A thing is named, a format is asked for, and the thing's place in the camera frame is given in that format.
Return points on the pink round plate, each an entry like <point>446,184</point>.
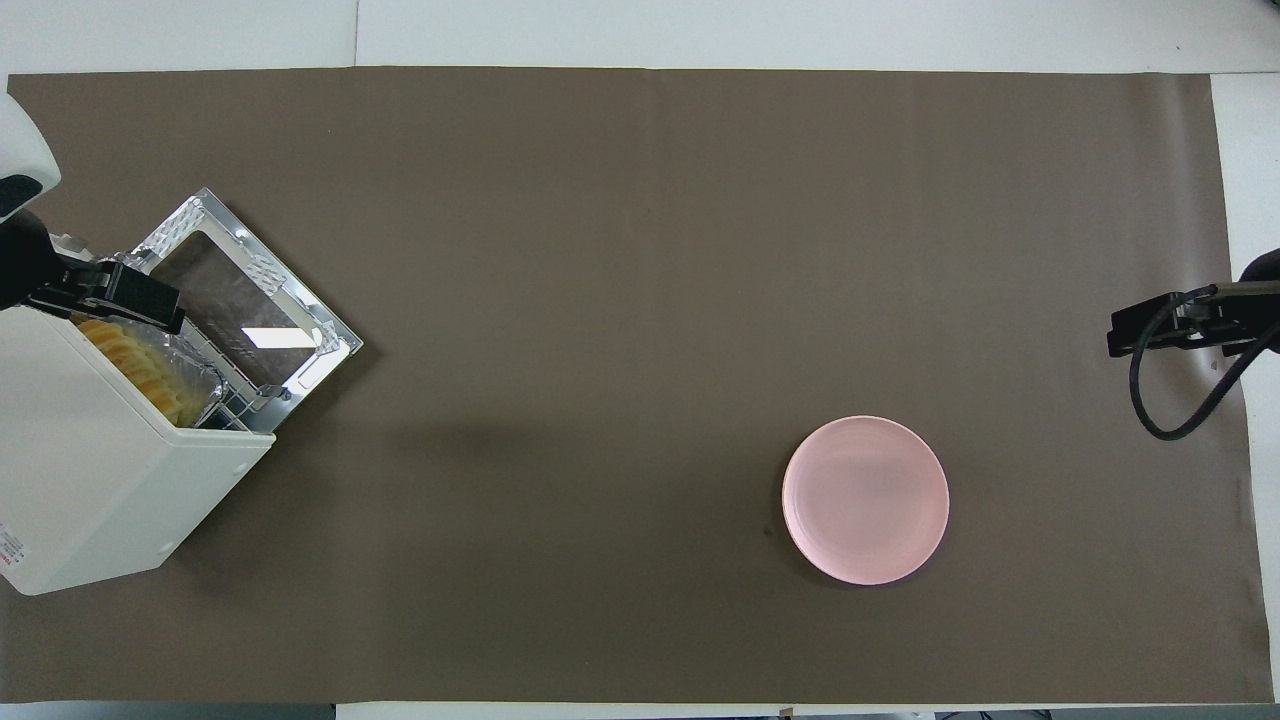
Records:
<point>865,500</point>

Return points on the brown table mat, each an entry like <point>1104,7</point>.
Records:
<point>640,300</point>

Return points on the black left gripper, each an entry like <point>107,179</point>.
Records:
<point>20,260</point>

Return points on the aluminium foil tray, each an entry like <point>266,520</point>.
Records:
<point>197,367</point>

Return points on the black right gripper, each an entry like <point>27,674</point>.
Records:
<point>1262,310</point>

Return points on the silver glass oven door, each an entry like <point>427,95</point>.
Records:
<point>240,300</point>

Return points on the yellow ridged bread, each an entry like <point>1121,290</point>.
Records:
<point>130,357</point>

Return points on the white toaster oven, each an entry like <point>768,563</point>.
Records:
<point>90,480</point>

